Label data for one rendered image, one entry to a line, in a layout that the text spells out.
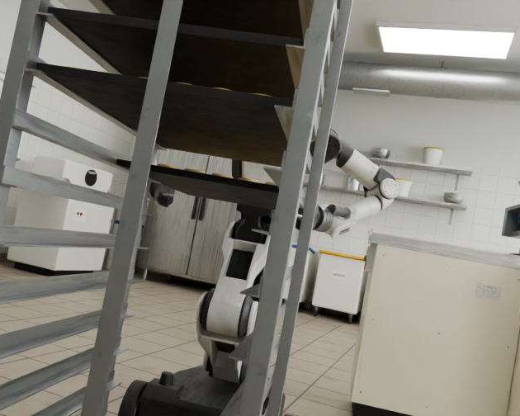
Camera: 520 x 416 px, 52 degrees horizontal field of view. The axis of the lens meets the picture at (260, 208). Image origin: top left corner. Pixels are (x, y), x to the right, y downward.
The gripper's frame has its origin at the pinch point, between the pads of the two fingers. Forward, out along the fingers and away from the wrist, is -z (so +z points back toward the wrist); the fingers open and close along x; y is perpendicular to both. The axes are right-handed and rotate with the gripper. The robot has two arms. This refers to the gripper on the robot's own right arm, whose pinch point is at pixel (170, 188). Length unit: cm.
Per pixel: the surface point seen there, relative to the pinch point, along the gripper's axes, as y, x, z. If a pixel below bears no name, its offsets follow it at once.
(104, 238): -28, -18, -53
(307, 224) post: 20, -6, -61
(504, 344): 165, -38, -8
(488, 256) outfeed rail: 155, 0, 0
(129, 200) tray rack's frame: -33, -10, -98
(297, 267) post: 19, -17, -60
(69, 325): -32, -37, -60
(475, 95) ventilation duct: 361, 178, 225
